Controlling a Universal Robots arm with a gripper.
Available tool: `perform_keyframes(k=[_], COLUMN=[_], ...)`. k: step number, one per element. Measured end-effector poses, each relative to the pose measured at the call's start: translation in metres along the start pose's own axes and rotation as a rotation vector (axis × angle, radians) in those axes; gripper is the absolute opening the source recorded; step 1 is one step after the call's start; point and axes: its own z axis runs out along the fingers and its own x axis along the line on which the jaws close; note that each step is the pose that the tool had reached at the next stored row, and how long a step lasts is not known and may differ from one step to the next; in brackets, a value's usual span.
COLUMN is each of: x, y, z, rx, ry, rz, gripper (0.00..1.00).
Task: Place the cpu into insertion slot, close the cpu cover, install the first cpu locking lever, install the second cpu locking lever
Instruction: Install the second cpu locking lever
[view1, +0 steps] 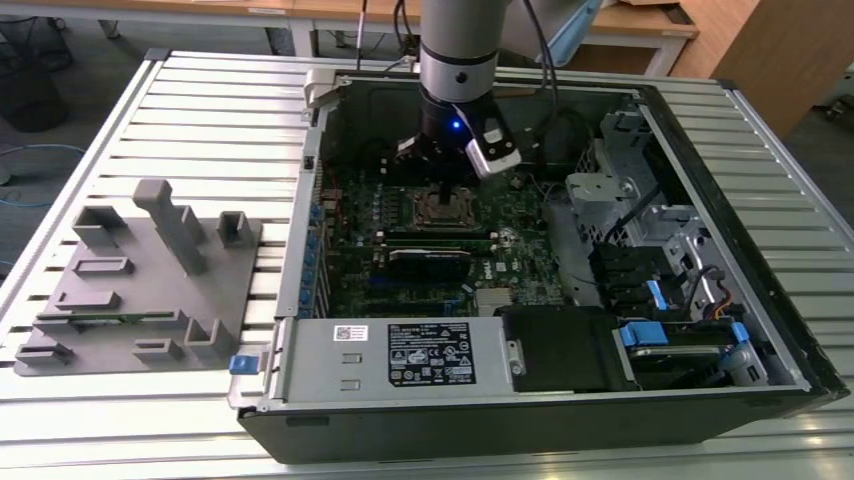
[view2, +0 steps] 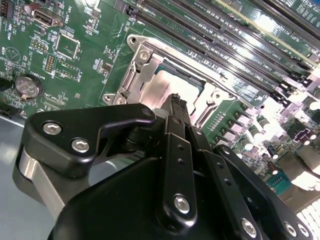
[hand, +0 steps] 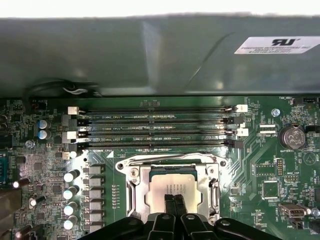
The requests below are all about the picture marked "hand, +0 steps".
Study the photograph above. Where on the metal socket cover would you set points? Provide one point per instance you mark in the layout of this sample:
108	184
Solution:
144	192

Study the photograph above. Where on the green motherboard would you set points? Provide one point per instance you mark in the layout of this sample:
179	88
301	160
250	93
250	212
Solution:
250	150

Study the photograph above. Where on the silver CPU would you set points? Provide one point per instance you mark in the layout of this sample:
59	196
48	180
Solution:
160	190

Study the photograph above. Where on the silver coin battery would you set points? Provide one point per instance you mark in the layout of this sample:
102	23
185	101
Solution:
292	137

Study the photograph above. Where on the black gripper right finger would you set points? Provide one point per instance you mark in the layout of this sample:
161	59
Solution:
195	227

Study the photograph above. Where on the white clip RAM slot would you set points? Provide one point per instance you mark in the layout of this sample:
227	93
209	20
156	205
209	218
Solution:
155	131
155	110

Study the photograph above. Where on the black PC case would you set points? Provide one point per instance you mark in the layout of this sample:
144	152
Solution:
100	55

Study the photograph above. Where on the silver cylindrical capacitor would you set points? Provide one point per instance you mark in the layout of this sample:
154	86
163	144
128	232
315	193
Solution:
70	176
69	193
69	209
69	223

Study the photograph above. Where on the CPU socket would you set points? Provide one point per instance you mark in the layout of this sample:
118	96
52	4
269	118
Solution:
135	173

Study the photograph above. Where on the blue cylindrical capacitor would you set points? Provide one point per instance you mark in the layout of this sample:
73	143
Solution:
43	134
43	124

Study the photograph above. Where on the white printed label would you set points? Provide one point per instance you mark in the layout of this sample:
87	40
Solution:
275	46

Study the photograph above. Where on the silver USB connector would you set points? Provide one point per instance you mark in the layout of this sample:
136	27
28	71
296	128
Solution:
295	211

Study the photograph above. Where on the silver board screw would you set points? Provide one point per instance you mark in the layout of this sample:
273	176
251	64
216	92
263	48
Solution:
29	143
275	112

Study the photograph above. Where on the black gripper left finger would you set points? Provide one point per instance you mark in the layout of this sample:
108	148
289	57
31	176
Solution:
160	227

